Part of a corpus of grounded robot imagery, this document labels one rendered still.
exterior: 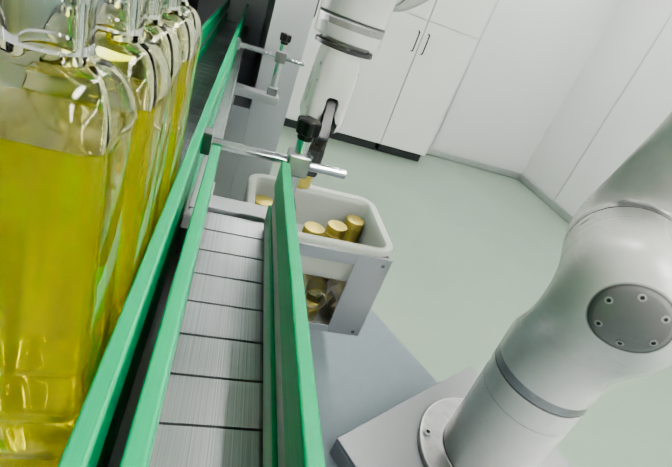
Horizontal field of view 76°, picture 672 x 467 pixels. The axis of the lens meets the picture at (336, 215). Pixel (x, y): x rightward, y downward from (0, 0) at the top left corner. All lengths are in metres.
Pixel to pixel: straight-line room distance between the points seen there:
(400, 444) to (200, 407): 0.43
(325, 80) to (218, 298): 0.28
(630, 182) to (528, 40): 4.76
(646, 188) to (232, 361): 0.45
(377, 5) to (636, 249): 0.36
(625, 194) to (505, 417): 0.30
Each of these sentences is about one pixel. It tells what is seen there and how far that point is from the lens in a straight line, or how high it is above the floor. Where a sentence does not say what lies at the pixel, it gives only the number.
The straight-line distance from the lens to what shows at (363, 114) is 4.35.
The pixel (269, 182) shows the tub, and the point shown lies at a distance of 0.73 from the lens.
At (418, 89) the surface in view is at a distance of 4.42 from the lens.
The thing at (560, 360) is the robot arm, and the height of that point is 1.05.
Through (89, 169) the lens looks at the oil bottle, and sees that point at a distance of 0.18.
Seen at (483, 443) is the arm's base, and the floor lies 0.88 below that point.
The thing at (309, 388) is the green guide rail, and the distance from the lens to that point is 0.24.
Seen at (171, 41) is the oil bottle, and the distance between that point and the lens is 0.29.
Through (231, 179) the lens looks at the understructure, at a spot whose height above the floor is 0.67.
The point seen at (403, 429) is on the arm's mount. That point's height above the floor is 0.79.
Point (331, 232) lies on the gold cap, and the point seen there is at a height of 0.98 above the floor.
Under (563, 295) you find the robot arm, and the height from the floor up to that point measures 1.14.
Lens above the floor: 1.31
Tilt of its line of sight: 26 degrees down
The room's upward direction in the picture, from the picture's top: 21 degrees clockwise
